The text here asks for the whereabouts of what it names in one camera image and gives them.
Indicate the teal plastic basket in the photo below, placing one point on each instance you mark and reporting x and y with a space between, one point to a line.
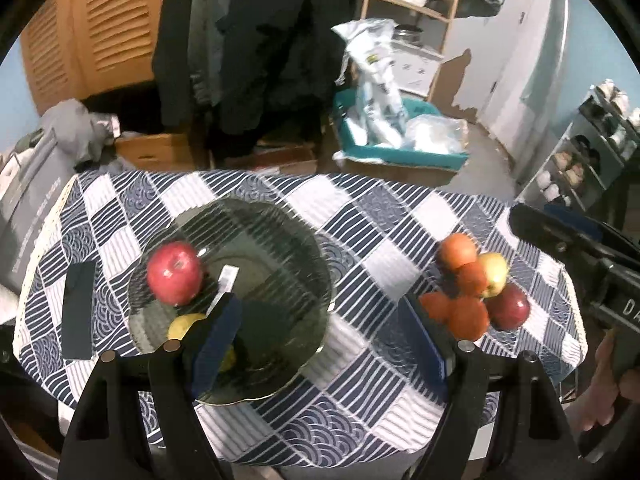
430 157

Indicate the yellow lemon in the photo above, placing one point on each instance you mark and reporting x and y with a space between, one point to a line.
182 325

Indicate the white printed rice bag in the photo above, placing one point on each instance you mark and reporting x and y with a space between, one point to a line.
375 80

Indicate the grey shoe rack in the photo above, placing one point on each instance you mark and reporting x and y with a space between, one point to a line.
582 130

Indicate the blue white patterned tablecloth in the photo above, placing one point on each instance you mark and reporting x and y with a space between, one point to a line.
380 240

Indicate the orange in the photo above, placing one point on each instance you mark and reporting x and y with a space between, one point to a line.
472 279
457 251
470 317
434 306

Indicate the yellow-green apple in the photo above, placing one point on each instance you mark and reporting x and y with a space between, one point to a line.
496 270

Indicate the dark red apple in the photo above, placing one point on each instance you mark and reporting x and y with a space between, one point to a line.
511 307

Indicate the wooden shelf rack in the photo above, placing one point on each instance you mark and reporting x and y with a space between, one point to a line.
452 5

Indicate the rows of shoes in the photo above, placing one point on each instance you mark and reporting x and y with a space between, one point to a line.
570 170

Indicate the flat brown cardboard box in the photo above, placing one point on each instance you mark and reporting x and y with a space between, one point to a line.
285 160

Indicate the grey clothing pile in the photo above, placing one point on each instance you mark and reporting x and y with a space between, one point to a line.
75 125

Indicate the small brown cardboard box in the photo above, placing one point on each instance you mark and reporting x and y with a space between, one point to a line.
160 152

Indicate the grey printed case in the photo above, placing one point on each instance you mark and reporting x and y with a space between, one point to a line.
30 195

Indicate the white door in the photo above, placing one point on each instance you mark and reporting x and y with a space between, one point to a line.
525 60

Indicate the wooden louvered cabinet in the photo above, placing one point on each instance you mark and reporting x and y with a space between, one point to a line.
100 25

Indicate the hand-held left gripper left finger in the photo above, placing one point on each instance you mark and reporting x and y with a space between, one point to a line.
215 350

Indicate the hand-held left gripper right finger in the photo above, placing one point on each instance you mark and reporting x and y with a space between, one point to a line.
425 340

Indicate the person in black clothes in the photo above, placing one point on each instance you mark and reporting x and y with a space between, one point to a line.
280 45

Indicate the clear plastic bag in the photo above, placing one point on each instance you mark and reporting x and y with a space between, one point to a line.
437 135

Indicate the cardboard box under basket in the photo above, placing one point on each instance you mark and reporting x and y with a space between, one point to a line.
395 169

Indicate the metal bowl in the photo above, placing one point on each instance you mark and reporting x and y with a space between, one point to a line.
409 35

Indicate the ribbed glass plate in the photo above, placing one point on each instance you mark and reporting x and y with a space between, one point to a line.
280 280

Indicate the white patterned drawer box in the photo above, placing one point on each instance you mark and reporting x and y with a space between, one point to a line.
415 67

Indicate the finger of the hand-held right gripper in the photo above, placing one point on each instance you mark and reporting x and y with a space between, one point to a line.
550 235

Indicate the dark flat rectangular object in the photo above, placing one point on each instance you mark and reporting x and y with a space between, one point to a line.
78 310

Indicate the bright red apple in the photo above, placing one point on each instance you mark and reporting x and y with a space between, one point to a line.
175 272

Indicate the person's right hand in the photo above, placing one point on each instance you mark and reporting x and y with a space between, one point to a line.
597 395

